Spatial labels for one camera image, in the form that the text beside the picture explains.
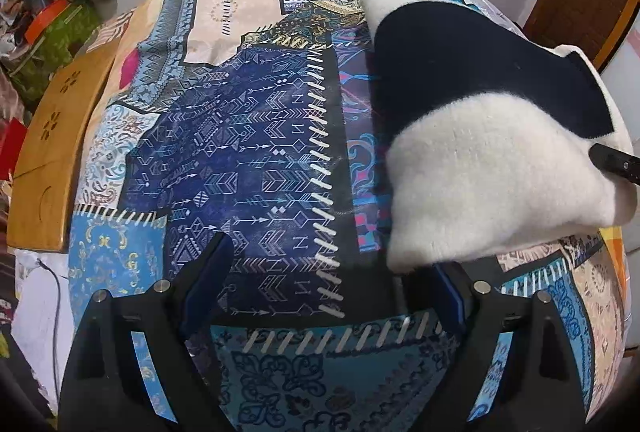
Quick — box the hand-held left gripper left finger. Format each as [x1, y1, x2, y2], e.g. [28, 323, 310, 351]
[57, 232, 236, 432]

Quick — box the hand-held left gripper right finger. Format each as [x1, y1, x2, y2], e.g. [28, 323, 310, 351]
[432, 261, 591, 432]

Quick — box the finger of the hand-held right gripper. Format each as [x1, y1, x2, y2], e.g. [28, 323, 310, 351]
[589, 143, 640, 186]

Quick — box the white and navy striped sweater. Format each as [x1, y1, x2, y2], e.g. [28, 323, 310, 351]
[359, 0, 632, 273]

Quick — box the blue patchwork bed sheet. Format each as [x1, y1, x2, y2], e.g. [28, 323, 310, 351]
[67, 0, 628, 432]

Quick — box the white cloth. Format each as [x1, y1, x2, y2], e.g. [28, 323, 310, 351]
[10, 247, 76, 413]

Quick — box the wooden board with flower cutouts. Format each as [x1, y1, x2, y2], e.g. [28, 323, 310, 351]
[7, 9, 136, 253]

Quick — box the red bag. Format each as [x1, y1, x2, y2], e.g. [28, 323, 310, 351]
[0, 119, 27, 180]

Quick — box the green patterned bag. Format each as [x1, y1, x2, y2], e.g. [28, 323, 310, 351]
[7, 0, 103, 92]

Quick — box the orange box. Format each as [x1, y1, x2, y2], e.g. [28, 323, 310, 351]
[25, 0, 68, 43]

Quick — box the grey cable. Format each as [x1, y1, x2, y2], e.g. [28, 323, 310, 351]
[37, 257, 63, 363]

